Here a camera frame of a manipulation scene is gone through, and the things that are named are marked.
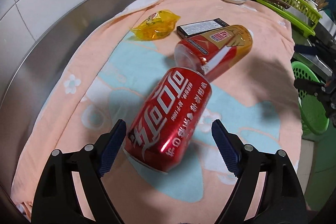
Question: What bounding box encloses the lime green dish rack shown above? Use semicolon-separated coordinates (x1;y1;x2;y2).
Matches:
255;0;322;38

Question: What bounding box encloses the yellow plastic wrapper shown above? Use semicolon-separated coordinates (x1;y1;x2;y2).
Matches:
130;10;181;41

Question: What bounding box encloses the amber tea bottle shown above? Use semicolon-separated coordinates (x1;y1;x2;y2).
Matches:
174;24;253;82

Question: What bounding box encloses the chopsticks bundle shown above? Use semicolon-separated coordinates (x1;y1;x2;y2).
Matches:
316;0;329;10

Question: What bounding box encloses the peach pink towel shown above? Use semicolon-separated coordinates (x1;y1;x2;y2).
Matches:
11;0;302;223

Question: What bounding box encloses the green mesh trash basket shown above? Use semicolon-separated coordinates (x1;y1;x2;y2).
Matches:
291;61;329;135

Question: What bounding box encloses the red cola can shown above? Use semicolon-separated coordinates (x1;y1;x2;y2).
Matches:
124;67;212;172

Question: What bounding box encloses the cleaver with wooden handle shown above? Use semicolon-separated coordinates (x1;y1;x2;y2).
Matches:
268;0;314;27

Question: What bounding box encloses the black cigarette box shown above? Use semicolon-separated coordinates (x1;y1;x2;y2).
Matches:
177;18;229;39

